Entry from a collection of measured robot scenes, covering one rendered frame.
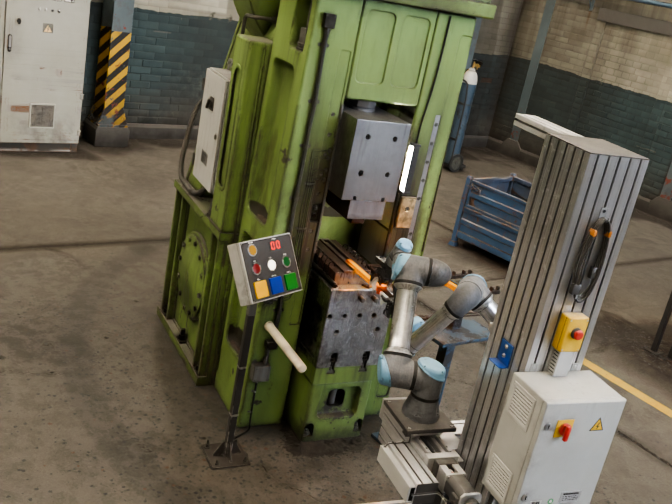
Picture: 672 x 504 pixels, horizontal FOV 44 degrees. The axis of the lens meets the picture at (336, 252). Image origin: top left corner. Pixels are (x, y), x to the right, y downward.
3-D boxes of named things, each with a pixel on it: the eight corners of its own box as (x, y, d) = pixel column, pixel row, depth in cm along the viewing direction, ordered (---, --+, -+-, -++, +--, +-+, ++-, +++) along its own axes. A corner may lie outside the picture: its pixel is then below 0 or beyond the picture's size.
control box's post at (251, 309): (231, 457, 417) (265, 261, 381) (224, 458, 415) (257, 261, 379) (228, 453, 420) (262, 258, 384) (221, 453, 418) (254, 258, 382)
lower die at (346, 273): (367, 284, 424) (370, 269, 421) (333, 284, 414) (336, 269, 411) (333, 252, 458) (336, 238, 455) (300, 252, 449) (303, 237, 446)
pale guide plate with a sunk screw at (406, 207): (410, 228, 436) (417, 198, 431) (395, 227, 432) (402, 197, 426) (408, 226, 438) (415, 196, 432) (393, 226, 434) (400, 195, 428)
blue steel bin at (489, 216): (592, 281, 789) (615, 211, 765) (546, 292, 736) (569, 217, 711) (495, 236, 868) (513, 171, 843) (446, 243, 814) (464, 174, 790)
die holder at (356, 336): (379, 364, 441) (397, 289, 425) (315, 368, 423) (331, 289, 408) (335, 317, 486) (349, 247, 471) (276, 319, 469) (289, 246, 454)
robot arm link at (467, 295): (482, 304, 338) (402, 373, 359) (487, 296, 348) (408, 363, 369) (463, 284, 339) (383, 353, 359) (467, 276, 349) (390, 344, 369)
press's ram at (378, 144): (408, 203, 415) (426, 125, 401) (341, 200, 397) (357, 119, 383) (370, 177, 449) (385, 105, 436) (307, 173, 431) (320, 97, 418)
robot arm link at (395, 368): (414, 389, 317) (434, 254, 331) (376, 383, 317) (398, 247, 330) (409, 392, 329) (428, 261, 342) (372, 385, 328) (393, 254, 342)
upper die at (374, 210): (381, 219, 412) (385, 202, 408) (346, 218, 402) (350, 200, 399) (345, 192, 446) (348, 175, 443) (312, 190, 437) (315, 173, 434)
